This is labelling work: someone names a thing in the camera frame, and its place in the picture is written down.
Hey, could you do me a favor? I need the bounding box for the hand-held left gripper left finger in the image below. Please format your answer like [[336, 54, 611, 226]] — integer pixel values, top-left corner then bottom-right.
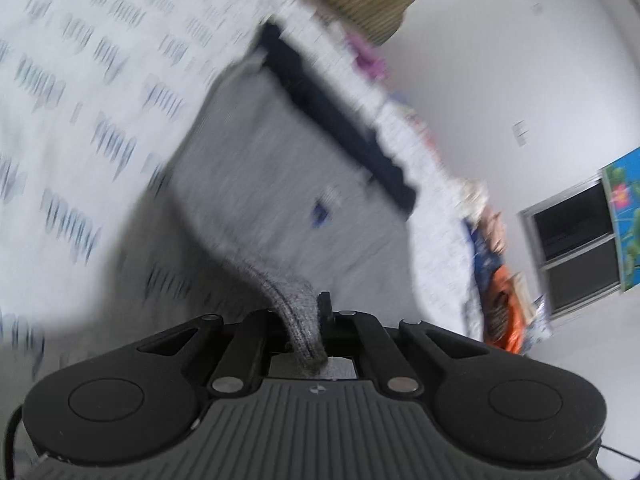
[[132, 309, 281, 398]]

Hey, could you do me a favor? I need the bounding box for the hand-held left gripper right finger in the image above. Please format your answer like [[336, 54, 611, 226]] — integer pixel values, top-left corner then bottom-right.
[[317, 291, 498, 399]]

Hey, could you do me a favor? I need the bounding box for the grey sweater with navy sleeves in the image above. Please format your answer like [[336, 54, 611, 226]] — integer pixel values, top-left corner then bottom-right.
[[162, 22, 421, 376]]

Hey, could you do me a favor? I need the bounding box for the white garment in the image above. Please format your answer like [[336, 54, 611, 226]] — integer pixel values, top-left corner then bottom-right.
[[452, 180, 491, 221]]

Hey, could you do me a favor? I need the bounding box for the pink garment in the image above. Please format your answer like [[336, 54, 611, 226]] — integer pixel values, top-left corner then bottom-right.
[[480, 210, 508, 256]]

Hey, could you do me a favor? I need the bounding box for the purple cloth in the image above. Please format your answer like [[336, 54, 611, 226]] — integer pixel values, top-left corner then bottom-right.
[[345, 32, 388, 81]]

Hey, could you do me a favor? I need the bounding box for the colourful flower poster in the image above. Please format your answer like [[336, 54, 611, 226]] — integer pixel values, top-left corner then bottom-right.
[[600, 147, 640, 293]]

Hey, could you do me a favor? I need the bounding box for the white printed blanket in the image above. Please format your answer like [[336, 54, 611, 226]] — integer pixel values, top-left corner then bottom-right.
[[0, 0, 501, 466]]

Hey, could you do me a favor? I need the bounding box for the window with grey frame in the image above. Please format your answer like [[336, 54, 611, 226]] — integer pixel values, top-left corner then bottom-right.
[[520, 175, 626, 318]]

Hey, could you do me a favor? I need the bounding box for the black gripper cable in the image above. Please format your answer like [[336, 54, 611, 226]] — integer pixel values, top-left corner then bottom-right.
[[0, 402, 26, 480]]

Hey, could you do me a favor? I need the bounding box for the thin black cable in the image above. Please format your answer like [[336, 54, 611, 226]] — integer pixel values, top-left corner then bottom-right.
[[597, 442, 640, 465]]

